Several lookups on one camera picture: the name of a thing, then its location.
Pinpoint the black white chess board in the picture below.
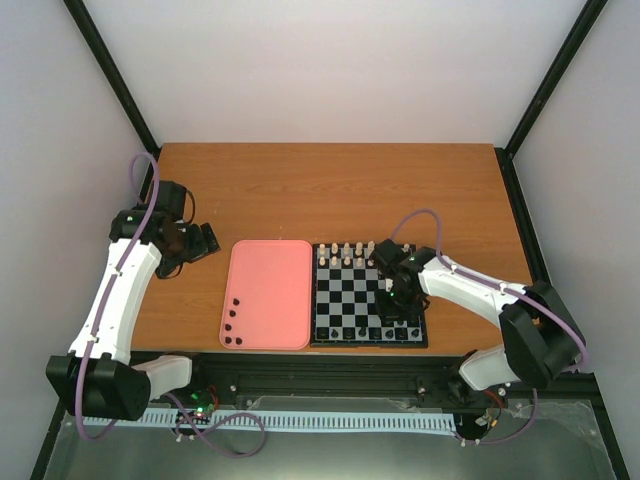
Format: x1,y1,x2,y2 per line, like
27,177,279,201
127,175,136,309
310,241,428,348

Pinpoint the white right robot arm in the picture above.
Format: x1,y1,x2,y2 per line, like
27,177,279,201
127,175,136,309
370,239,586,391

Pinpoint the black aluminium frame rail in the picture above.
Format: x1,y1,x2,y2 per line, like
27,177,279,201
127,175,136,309
119,352,599,416

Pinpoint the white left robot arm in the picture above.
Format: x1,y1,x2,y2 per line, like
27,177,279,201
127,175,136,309
45,209,219,421

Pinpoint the pink plastic tray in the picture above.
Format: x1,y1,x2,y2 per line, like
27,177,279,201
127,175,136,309
219,240,313,351

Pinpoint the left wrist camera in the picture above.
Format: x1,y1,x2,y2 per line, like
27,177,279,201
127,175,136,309
153,180,196,224

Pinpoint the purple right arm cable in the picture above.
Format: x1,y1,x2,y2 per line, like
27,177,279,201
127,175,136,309
389,208,591,446

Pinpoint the light blue cable duct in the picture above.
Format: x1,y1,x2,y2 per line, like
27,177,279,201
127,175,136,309
82,409,459,436

